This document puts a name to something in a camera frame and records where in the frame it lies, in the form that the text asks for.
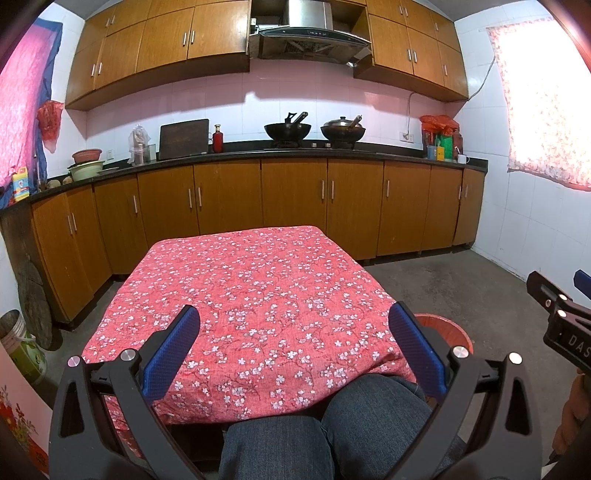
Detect yellow and blue detergent box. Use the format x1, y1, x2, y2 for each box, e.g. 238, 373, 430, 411
11, 167, 31, 202

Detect round wooden chopping block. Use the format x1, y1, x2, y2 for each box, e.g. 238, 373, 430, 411
16, 258, 55, 350

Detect red plastic wastebasket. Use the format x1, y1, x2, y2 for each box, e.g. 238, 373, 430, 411
412, 313, 474, 358

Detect person's right hand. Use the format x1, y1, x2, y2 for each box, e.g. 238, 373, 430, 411
551, 373, 591, 457

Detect red floral tablecloth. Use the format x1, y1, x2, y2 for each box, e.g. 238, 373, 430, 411
81, 225, 419, 425

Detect wooden base cabinets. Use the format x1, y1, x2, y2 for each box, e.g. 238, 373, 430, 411
30, 157, 485, 324

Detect steel range hood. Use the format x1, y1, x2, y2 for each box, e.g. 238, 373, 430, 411
249, 0, 372, 64

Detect pink cloth with blue border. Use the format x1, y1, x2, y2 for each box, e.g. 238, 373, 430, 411
0, 18, 63, 210

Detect dark cutting board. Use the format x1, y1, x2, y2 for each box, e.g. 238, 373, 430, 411
158, 119, 211, 160

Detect hanging red plastic bag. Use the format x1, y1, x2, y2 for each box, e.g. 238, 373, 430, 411
37, 100, 64, 153

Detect green white bucket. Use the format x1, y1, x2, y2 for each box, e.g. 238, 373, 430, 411
9, 336, 48, 385

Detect gas stove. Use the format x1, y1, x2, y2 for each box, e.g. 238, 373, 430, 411
262, 140, 377, 152

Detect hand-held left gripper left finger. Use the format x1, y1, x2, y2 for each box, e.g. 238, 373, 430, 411
48, 304, 206, 480

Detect white wall cable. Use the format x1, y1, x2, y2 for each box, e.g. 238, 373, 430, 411
467, 54, 497, 100

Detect black kitchen countertop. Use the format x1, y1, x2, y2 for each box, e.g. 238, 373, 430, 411
0, 148, 489, 213

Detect black wok with lid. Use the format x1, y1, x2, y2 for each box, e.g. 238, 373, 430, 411
321, 115, 367, 141

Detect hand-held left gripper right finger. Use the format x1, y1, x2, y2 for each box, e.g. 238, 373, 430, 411
388, 301, 542, 480

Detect red bag over condiments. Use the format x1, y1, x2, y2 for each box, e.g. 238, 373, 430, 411
419, 114, 461, 136

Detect person's legs in jeans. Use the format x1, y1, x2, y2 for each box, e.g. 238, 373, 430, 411
321, 373, 462, 480

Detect white plastic bucket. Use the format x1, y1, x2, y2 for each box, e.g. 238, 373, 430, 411
0, 309, 27, 365

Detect jar in clear bag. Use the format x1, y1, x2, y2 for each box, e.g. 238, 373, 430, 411
128, 124, 151, 165

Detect wooden wall cabinet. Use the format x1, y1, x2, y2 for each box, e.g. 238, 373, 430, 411
353, 0, 470, 102
65, 0, 254, 112

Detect pink floral curtain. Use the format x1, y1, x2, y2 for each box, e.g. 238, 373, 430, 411
485, 16, 591, 192

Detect person's left leg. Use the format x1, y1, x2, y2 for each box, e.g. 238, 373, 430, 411
218, 414, 334, 480

